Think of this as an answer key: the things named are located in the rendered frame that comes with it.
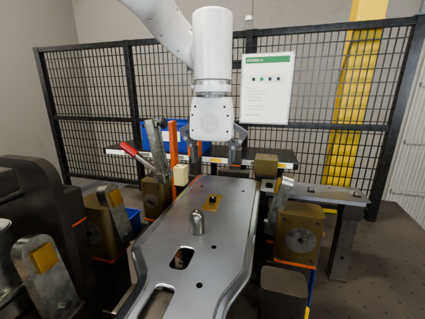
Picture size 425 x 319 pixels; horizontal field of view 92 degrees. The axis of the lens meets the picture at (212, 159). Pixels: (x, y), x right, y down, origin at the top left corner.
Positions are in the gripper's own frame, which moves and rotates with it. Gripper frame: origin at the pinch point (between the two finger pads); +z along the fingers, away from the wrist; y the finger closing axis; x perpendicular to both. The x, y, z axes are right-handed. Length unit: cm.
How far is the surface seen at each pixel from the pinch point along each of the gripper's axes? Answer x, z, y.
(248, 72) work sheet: 54, -26, 2
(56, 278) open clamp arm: -32.3, 7.7, -12.5
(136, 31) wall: 183, -85, -138
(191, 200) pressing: -0.9, 11.9, -5.5
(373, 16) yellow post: 58, -45, 49
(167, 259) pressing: -21.7, 11.9, -2.3
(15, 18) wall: 125, -87, -233
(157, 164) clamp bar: -1.8, 1.9, -14.4
